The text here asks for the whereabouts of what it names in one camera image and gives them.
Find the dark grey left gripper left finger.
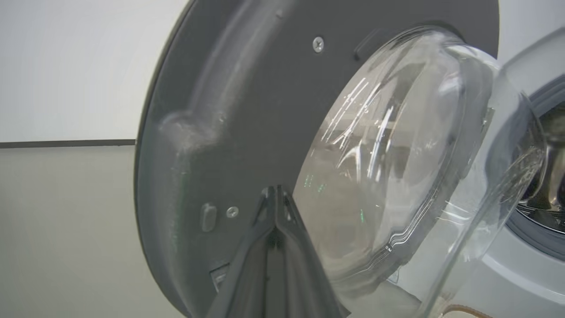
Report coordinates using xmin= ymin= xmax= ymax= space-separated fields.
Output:
xmin=205 ymin=186 xmax=277 ymax=318

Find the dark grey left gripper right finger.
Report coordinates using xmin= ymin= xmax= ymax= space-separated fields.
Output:
xmin=277 ymin=185 xmax=349 ymax=318

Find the round black glass washer door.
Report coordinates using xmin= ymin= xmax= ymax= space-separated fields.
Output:
xmin=135 ymin=0 xmax=548 ymax=318

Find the white front-load washing machine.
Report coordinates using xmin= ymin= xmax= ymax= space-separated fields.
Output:
xmin=388 ymin=26 xmax=565 ymax=318

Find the stainless steel washing machine drum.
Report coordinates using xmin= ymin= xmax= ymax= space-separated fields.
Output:
xmin=516 ymin=104 xmax=565 ymax=230

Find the white perforated laundry basket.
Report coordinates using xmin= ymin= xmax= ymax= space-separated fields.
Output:
xmin=441 ymin=305 xmax=482 ymax=318

